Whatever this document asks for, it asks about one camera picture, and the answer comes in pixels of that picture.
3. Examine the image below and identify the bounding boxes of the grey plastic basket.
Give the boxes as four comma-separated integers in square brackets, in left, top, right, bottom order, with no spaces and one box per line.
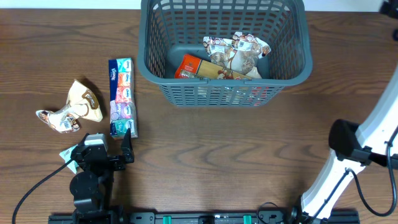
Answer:
[137,0,313,107]

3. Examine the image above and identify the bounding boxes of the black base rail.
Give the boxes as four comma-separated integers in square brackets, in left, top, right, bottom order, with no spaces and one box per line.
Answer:
[48,210,361,224]

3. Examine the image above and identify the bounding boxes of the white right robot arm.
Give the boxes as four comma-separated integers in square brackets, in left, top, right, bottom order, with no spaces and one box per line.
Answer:
[286,74,397,223]

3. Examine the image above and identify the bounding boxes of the crumpled dried mushroom bag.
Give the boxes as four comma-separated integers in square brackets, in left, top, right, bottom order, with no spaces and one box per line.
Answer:
[35,80,103,133]

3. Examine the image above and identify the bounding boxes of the Kleenex tissue multipack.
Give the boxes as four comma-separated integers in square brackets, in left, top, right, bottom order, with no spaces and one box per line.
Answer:
[108,58,138,139]

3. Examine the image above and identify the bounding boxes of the dried mushroom bag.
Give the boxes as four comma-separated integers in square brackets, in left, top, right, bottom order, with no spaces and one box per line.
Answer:
[35,80,103,133]
[226,32,271,78]
[203,36,235,67]

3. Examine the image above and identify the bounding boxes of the San Remo spaghetti packet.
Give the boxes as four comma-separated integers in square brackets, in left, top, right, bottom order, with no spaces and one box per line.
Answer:
[174,54,251,80]

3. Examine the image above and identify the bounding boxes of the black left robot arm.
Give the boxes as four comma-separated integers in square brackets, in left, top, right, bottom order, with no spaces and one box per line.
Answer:
[70,130,134,223]

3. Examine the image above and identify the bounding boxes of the small teal white packet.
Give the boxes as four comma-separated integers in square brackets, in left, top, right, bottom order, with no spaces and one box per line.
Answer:
[59,145,78,174]

